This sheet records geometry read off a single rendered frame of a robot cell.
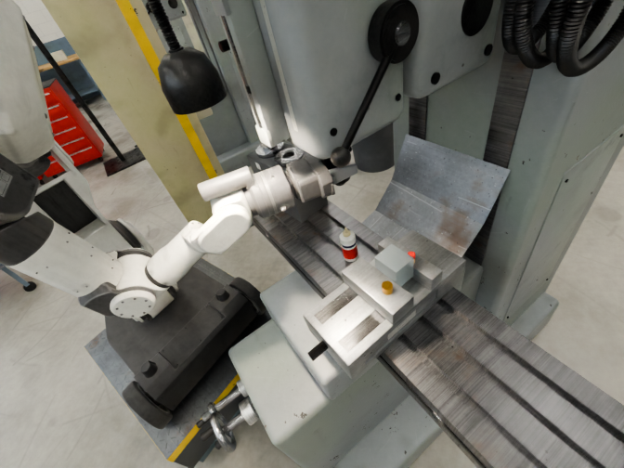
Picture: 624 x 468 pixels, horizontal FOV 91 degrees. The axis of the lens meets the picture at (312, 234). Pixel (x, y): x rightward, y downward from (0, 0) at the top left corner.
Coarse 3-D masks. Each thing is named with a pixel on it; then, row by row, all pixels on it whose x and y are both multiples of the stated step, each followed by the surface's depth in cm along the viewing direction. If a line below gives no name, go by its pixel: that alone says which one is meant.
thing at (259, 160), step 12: (288, 144) 99; (252, 156) 98; (264, 156) 95; (276, 156) 92; (288, 156) 93; (300, 156) 89; (252, 168) 103; (264, 168) 95; (300, 204) 94; (312, 204) 98; (324, 204) 102; (300, 216) 97
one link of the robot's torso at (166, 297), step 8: (128, 224) 96; (136, 232) 97; (144, 240) 101; (144, 248) 101; (152, 248) 105; (160, 296) 118; (168, 296) 122; (160, 304) 120; (168, 304) 126; (152, 312) 119
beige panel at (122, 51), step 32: (64, 0) 146; (96, 0) 152; (128, 0) 158; (64, 32) 151; (96, 32) 157; (128, 32) 164; (96, 64) 163; (128, 64) 171; (128, 96) 178; (160, 96) 186; (128, 128) 185; (160, 128) 195; (192, 128) 205; (160, 160) 204; (192, 160) 216; (192, 192) 228
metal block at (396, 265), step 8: (392, 248) 65; (376, 256) 64; (384, 256) 63; (392, 256) 63; (400, 256) 63; (408, 256) 62; (376, 264) 65; (384, 264) 62; (392, 264) 62; (400, 264) 61; (408, 264) 61; (384, 272) 64; (392, 272) 61; (400, 272) 61; (408, 272) 63; (400, 280) 63
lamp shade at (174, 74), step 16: (192, 48) 36; (160, 64) 35; (176, 64) 34; (192, 64) 35; (208, 64) 36; (160, 80) 36; (176, 80) 35; (192, 80) 35; (208, 80) 36; (176, 96) 36; (192, 96) 36; (208, 96) 37; (224, 96) 39; (176, 112) 38; (192, 112) 37
